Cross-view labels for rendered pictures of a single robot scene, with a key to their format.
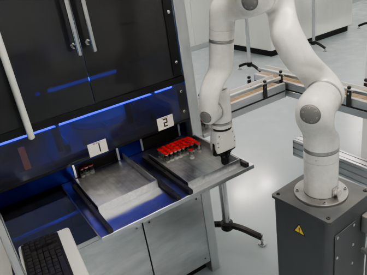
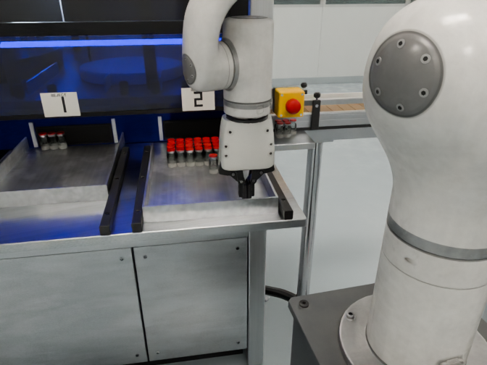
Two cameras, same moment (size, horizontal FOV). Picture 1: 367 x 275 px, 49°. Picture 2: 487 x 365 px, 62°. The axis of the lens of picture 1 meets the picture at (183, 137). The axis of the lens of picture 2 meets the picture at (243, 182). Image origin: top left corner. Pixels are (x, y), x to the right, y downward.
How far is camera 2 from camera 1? 1.00 m
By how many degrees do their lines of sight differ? 18
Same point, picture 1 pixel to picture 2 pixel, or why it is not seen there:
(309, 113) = (398, 69)
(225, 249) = (286, 337)
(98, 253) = (50, 275)
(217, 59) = not seen: outside the picture
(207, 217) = (254, 283)
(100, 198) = (14, 185)
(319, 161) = (417, 266)
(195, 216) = (232, 274)
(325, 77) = not seen: outside the picture
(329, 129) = (469, 160)
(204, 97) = (188, 15)
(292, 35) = not seen: outside the picture
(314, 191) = (385, 342)
